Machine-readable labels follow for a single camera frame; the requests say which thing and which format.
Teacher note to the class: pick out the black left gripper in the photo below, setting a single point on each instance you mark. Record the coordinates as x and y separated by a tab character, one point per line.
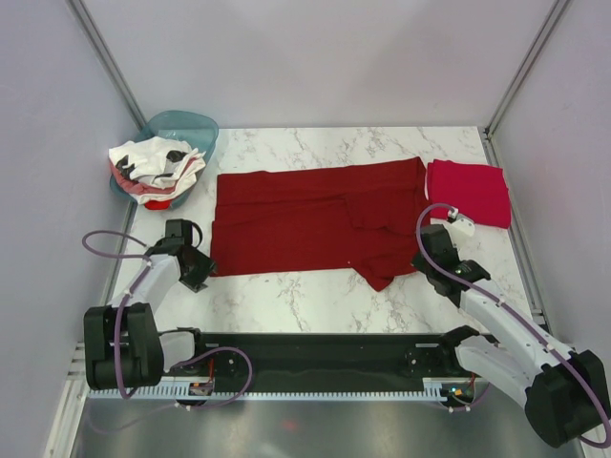
206	266

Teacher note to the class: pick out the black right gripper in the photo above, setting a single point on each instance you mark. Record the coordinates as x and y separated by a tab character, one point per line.
417	262

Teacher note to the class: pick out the dark red t-shirt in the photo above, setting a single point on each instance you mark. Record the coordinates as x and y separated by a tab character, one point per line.
359	217

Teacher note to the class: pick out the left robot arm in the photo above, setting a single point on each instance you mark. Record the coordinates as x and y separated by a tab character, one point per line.
123	348

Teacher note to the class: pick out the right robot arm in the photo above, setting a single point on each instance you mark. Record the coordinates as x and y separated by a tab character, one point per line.
563	393

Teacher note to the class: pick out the folded bright red t-shirt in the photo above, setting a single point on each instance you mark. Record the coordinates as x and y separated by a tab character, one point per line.
478	191

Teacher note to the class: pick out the small red garment in basket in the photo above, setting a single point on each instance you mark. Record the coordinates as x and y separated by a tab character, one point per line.
158	205

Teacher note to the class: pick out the white patterned t-shirt pile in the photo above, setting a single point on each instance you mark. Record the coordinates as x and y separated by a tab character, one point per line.
155	170

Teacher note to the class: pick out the teal plastic basket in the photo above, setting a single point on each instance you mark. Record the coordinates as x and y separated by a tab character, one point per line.
199	131

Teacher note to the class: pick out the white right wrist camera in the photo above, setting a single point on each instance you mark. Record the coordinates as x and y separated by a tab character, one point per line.
460	225

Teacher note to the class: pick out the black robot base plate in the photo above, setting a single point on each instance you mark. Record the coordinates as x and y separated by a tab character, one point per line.
322	362

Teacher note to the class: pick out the light blue cable duct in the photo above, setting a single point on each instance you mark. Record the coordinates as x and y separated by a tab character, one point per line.
170	390

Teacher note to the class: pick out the aluminium front rail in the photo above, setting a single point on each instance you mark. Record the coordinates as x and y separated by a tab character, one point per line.
77	367

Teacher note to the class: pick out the right aluminium frame post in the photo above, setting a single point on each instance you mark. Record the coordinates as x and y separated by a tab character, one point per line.
527	64

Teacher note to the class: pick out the aluminium frame post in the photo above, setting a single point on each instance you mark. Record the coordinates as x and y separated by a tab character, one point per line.
527	64
105	57

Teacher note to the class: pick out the left aluminium frame post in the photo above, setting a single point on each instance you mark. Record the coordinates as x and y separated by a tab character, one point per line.
105	57

